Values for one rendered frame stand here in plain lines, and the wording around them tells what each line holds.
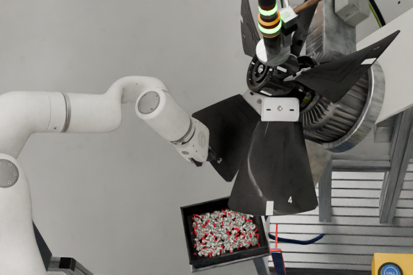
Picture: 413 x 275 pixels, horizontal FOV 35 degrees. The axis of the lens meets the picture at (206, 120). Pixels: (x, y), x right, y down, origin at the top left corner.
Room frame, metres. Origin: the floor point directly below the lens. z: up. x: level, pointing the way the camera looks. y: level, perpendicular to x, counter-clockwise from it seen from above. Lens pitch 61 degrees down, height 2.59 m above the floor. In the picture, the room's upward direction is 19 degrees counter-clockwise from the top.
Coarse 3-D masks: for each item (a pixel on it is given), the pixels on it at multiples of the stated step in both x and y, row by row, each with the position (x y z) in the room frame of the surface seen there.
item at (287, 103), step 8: (264, 104) 0.76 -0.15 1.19; (272, 104) 0.75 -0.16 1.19; (280, 104) 0.75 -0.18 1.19; (288, 104) 0.74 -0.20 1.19; (296, 104) 0.73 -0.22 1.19; (264, 112) 0.74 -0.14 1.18; (272, 112) 0.73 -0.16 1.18; (280, 112) 0.73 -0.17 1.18; (288, 112) 0.72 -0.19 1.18; (296, 112) 0.71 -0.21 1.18; (264, 120) 0.72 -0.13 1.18; (272, 120) 0.71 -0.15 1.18; (280, 120) 0.71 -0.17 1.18; (288, 120) 0.70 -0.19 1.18; (296, 120) 0.69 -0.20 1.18
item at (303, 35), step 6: (300, 30) 0.89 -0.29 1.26; (294, 36) 0.87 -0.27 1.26; (300, 36) 0.88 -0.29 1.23; (306, 36) 0.90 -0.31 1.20; (294, 42) 0.87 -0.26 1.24; (300, 42) 0.87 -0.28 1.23; (294, 48) 0.86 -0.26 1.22; (300, 48) 0.88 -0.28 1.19; (294, 54) 0.86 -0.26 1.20; (312, 66) 0.78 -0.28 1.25
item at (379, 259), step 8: (376, 256) 0.35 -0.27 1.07; (384, 256) 0.35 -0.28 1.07; (392, 256) 0.34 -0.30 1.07; (400, 256) 0.34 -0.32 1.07; (408, 256) 0.33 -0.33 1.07; (376, 264) 0.34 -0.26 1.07; (384, 264) 0.33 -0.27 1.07; (392, 264) 0.33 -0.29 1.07; (400, 264) 0.32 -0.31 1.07; (408, 264) 0.31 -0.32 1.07; (376, 272) 0.32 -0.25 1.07; (400, 272) 0.30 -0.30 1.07; (408, 272) 0.30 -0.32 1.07
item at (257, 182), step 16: (256, 128) 0.71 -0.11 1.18; (272, 128) 0.69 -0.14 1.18; (288, 128) 0.68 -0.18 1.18; (256, 144) 0.67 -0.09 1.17; (272, 144) 0.66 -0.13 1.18; (288, 144) 0.64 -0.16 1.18; (304, 144) 0.63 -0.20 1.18; (256, 160) 0.64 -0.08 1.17; (272, 160) 0.62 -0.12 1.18; (288, 160) 0.60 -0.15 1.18; (304, 160) 0.59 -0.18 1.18; (240, 176) 0.62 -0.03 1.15; (256, 176) 0.60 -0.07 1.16; (272, 176) 0.58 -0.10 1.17; (288, 176) 0.57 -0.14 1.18; (304, 176) 0.55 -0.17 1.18; (240, 192) 0.58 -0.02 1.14; (256, 192) 0.56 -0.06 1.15; (272, 192) 0.55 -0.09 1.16; (288, 192) 0.53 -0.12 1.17; (304, 192) 0.52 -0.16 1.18; (240, 208) 0.55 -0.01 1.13; (256, 208) 0.53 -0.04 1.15; (288, 208) 0.50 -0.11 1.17; (304, 208) 0.48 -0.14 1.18
